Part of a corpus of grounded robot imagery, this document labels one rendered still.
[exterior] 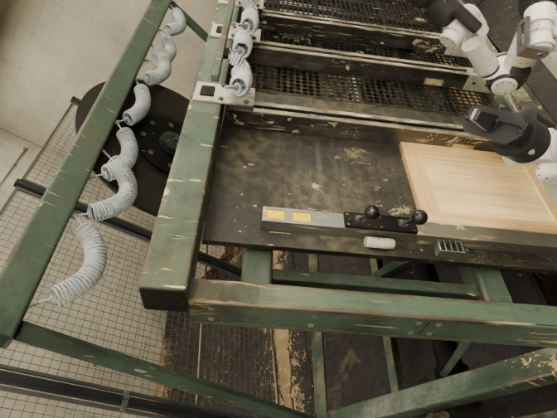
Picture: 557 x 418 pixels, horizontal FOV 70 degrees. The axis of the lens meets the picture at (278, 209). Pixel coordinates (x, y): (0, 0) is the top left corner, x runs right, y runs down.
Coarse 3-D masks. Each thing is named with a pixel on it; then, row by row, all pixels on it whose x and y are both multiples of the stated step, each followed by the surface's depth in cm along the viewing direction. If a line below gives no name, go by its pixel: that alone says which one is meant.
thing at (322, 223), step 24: (264, 216) 104; (288, 216) 105; (312, 216) 106; (336, 216) 107; (408, 240) 108; (432, 240) 108; (456, 240) 108; (480, 240) 108; (504, 240) 109; (528, 240) 110; (552, 240) 111
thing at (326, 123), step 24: (216, 96) 124; (240, 96) 126; (240, 120) 131; (264, 120) 130; (288, 120) 130; (312, 120) 130; (336, 120) 130; (360, 120) 132; (384, 120) 134; (408, 120) 136; (432, 144) 137; (480, 144) 137
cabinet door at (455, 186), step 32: (416, 160) 130; (448, 160) 133; (480, 160) 135; (416, 192) 120; (448, 192) 123; (480, 192) 124; (512, 192) 126; (544, 192) 128; (480, 224) 115; (512, 224) 117; (544, 224) 118
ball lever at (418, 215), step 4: (416, 212) 96; (420, 212) 95; (424, 212) 95; (412, 216) 97; (416, 216) 95; (420, 216) 95; (424, 216) 95; (400, 220) 106; (404, 220) 107; (408, 220) 102; (412, 220) 97; (416, 220) 96; (420, 220) 95; (424, 220) 95; (400, 224) 106; (404, 224) 105; (408, 224) 106; (420, 224) 96
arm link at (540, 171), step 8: (552, 136) 80; (552, 144) 80; (552, 152) 80; (536, 168) 91; (544, 168) 90; (552, 168) 88; (544, 176) 89; (552, 176) 88; (544, 184) 90; (552, 184) 88
